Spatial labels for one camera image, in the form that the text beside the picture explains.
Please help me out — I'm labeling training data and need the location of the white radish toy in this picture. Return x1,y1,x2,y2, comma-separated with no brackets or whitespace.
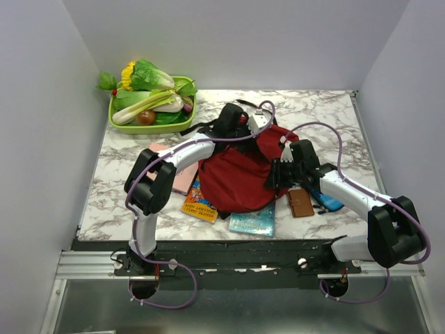
153,95,184,113

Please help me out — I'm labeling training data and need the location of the green plastic tray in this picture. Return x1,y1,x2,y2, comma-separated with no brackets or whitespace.
108,77,197,135

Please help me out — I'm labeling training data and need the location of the aluminium rail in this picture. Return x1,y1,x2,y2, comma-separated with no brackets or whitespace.
56,251,426,280

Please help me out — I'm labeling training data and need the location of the pink book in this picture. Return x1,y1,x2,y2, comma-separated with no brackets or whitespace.
148,143,198,196

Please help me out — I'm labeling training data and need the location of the teal blue book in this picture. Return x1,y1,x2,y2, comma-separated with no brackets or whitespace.
229,203,275,237

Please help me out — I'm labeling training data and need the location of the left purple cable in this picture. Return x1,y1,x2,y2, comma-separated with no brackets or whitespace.
124,100,277,310

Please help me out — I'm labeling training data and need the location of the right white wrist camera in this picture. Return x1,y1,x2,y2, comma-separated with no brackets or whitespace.
280,136,293,163

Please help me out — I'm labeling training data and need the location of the green lettuce toy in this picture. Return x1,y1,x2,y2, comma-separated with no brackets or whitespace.
130,58,175,90

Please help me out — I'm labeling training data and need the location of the orange treehouse book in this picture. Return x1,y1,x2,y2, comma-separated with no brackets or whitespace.
181,175,218,223

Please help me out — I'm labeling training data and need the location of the bok choy toy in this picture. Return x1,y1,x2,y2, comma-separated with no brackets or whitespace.
113,88,151,111

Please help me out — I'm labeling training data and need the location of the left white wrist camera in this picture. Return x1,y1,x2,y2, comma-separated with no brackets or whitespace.
248,111,270,134

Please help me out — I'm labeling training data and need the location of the black mounting base plate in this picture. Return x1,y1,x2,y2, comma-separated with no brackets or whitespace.
72,239,361,296

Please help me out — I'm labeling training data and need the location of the blue dinosaur pencil case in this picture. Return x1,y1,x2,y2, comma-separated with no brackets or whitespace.
305,186,344,214

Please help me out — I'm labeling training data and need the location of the yellow flower toy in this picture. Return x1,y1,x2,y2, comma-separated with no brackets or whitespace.
121,61,136,91

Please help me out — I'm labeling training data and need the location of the green leafy sprig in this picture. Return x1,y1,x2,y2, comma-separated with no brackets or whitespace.
96,71,118,91

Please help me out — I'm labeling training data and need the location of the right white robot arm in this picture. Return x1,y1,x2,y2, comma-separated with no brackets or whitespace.
265,138,427,273

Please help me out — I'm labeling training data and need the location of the brown onion toy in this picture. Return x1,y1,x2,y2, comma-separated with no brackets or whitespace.
136,109,156,126

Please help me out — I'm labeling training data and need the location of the red backpack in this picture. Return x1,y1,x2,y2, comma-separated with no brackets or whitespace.
198,120,289,218

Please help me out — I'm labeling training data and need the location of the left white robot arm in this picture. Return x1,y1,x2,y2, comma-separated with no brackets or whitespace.
124,100,276,275

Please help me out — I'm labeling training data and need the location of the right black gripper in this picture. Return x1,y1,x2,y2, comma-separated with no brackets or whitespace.
262,157,304,189

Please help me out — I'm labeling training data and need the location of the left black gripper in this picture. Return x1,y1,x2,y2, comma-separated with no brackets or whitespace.
227,119,260,155

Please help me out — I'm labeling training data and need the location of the brown leather wallet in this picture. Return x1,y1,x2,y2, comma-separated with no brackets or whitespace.
286,188,314,218

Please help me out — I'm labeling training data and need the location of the celery stalk toy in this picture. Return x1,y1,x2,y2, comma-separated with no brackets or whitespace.
111,90,175,125

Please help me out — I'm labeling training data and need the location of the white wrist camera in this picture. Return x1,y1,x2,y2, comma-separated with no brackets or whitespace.
248,111,270,134
280,136,293,163

